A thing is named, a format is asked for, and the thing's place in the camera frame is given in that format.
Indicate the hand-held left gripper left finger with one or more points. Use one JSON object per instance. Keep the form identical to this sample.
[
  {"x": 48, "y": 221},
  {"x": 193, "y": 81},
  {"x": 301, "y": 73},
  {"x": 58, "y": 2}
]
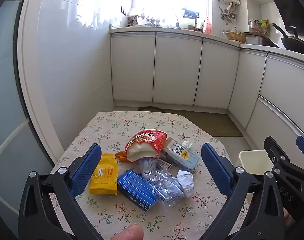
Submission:
[{"x": 85, "y": 172}]

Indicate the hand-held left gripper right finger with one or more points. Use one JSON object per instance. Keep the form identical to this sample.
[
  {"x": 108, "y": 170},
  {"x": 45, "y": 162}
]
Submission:
[{"x": 216, "y": 172}]

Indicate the yellow snack packet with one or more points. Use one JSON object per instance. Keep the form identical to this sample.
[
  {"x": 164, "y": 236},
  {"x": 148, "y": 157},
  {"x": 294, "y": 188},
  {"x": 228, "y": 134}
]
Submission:
[{"x": 104, "y": 175}]

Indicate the white trash bin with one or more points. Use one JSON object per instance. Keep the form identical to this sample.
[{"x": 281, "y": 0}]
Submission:
[{"x": 251, "y": 162}]

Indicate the white paper ball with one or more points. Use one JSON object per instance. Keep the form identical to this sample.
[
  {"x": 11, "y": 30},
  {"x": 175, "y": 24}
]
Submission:
[{"x": 185, "y": 182}]

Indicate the orange peel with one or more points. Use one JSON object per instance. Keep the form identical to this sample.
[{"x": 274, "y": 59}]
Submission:
[{"x": 120, "y": 156}]

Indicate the light blue carton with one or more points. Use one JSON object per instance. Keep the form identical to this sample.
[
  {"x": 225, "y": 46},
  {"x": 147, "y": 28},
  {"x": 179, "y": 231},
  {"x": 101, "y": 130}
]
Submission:
[{"x": 182, "y": 155}]

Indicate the white tissue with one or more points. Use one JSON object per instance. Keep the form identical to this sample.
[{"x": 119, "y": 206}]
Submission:
[{"x": 186, "y": 144}]

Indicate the blue cardboard box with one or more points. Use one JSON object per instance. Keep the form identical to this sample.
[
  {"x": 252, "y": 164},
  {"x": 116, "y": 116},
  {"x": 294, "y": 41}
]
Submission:
[{"x": 135, "y": 188}]

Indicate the clear plastic bag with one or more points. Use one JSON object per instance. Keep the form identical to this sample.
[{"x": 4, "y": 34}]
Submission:
[{"x": 164, "y": 187}]

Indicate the red noodle packet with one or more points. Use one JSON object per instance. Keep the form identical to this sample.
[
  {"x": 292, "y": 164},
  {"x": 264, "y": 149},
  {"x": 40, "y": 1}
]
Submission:
[{"x": 147, "y": 140}]

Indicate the person's right hand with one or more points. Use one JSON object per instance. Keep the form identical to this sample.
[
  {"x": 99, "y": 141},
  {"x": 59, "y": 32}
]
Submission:
[{"x": 287, "y": 218}]

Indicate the floral tablecloth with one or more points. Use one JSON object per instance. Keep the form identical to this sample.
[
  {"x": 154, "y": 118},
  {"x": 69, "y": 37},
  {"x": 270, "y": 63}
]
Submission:
[{"x": 142, "y": 122}]

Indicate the black wok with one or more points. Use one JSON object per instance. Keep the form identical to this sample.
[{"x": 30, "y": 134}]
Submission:
[{"x": 295, "y": 43}]

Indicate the frosted glass sliding door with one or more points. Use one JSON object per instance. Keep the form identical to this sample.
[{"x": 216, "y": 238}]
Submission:
[{"x": 7, "y": 92}]

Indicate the white kitchen cabinet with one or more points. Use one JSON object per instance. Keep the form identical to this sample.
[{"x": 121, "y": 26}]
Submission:
[{"x": 177, "y": 67}]

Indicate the steel pot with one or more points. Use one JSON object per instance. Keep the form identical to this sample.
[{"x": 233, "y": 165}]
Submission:
[{"x": 256, "y": 39}]

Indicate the wicker basket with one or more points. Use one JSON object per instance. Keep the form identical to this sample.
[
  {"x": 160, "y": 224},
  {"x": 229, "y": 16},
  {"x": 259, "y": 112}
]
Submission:
[{"x": 235, "y": 36}]

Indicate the snack bags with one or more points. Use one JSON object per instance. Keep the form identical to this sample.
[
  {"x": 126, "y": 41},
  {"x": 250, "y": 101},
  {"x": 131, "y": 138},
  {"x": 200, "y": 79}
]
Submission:
[{"x": 260, "y": 24}]

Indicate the drinking glass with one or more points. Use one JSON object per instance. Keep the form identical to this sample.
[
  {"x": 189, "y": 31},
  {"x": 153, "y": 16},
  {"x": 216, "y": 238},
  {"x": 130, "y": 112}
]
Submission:
[{"x": 222, "y": 33}]

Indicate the red bottle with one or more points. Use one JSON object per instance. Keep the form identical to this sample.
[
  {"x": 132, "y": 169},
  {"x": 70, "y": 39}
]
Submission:
[{"x": 208, "y": 26}]

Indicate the black range hood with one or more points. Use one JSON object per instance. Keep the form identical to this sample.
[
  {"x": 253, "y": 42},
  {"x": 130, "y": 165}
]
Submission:
[{"x": 289, "y": 2}]

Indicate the water heater pipes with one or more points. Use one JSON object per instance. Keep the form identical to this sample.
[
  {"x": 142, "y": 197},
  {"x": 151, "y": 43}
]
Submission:
[{"x": 226, "y": 13}]

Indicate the black dish rack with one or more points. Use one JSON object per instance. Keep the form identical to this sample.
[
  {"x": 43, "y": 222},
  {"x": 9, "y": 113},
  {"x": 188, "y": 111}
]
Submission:
[{"x": 191, "y": 13}]

